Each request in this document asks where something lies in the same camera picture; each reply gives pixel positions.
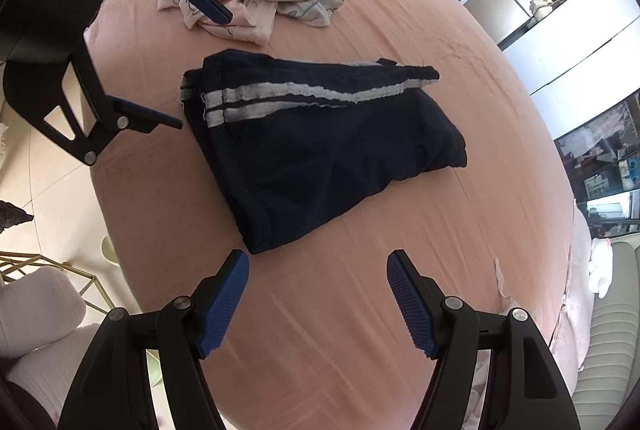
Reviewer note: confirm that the white wall cabinet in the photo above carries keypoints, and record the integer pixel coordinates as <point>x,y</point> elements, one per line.
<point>580,39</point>

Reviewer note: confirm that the dark lace cloth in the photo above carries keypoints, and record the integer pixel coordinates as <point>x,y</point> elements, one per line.
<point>14,215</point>

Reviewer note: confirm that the white fluffy cloth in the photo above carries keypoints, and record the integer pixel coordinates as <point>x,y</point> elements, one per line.
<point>42,315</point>

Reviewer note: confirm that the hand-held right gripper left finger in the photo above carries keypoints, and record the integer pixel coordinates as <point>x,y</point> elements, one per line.
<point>225,306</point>

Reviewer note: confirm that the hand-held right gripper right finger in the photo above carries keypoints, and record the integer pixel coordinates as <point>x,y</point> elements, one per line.
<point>412,305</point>

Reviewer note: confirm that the navy shorts with white stripes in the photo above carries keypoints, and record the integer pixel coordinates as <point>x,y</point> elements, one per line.
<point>320,139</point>

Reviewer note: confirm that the grey padded headboard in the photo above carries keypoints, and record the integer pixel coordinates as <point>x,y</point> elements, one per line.
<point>612,360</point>

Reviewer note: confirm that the light blue printed garment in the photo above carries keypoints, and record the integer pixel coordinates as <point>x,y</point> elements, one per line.
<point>315,4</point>

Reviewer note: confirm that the pale pink quilt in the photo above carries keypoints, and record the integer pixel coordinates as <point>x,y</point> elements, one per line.
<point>575,290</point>

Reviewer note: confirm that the white pillow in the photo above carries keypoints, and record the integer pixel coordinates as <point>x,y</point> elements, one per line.
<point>601,267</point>

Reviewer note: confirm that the green bin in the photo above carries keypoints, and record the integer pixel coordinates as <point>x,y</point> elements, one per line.
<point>111,250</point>

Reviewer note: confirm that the dark glass cabinet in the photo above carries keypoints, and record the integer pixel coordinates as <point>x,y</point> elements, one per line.
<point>605,164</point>

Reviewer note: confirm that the bed with pink sheet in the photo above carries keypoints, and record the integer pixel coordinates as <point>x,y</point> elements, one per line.
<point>375,220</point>

